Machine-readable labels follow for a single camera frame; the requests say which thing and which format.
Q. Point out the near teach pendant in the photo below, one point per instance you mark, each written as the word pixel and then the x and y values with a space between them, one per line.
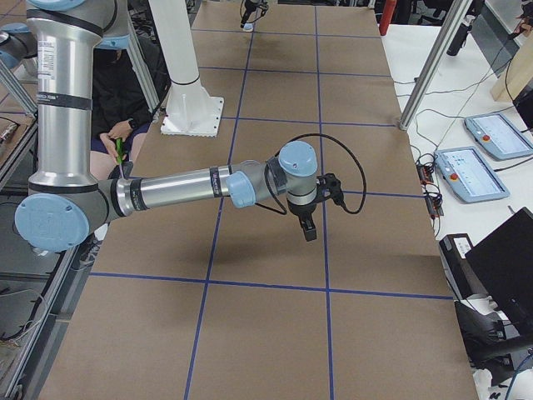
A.
pixel 469 176

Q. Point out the green handled tool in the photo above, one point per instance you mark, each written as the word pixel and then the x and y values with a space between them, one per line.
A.
pixel 120 156

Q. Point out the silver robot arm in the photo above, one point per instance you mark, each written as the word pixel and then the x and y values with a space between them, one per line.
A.
pixel 65 202
pixel 260 12

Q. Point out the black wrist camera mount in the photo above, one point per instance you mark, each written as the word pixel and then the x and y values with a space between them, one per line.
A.
pixel 328 186

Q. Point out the aluminium frame post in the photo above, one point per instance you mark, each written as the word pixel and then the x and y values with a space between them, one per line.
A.
pixel 450 27

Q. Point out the black laptop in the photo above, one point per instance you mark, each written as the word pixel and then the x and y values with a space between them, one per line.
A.
pixel 503 263

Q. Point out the teach pendant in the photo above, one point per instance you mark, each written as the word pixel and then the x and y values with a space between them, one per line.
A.
pixel 469 176
pixel 498 136

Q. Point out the seated person in black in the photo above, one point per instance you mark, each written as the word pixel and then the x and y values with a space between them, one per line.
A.
pixel 116 96

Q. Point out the white pedestal column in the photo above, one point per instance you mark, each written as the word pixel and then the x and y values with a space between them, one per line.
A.
pixel 190 110

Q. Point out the small circuit board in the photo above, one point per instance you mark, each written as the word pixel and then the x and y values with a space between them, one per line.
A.
pixel 425 166

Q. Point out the small blue white bell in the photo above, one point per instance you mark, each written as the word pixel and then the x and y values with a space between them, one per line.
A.
pixel 248 27

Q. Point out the wooden board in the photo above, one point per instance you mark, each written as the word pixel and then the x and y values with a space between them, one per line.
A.
pixel 517 75

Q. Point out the person's hand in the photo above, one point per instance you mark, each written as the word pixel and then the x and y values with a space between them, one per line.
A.
pixel 121 130

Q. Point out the red cylinder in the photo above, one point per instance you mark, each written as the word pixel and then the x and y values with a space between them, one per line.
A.
pixel 386 16

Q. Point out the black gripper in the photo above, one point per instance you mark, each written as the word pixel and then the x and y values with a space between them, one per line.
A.
pixel 301 212
pixel 248 12

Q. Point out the black electronics box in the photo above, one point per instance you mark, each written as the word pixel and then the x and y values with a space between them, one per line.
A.
pixel 464 281

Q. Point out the far teach pendant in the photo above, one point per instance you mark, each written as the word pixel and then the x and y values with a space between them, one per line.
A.
pixel 498 136

